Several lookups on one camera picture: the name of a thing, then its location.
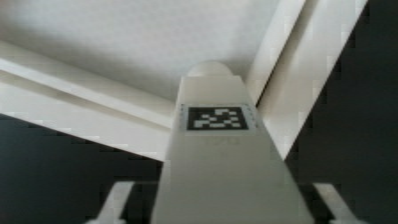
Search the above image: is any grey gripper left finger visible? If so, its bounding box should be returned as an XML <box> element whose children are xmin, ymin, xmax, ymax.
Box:
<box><xmin>84</xmin><ymin>181</ymin><xmax>136</xmax><ymax>224</ymax></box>

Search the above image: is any white desk leg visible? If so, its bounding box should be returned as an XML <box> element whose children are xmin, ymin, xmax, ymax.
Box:
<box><xmin>152</xmin><ymin>61</ymin><xmax>315</xmax><ymax>224</ymax></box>

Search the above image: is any white U-shaped obstacle frame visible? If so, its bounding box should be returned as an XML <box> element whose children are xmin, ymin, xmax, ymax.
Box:
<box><xmin>0</xmin><ymin>0</ymin><xmax>370</xmax><ymax>159</ymax></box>

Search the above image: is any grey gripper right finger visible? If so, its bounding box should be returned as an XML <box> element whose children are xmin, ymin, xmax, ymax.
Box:
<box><xmin>313</xmin><ymin>183</ymin><xmax>368</xmax><ymax>224</ymax></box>

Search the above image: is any white desk top tray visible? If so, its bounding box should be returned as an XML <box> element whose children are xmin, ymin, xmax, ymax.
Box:
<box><xmin>0</xmin><ymin>0</ymin><xmax>306</xmax><ymax>128</ymax></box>

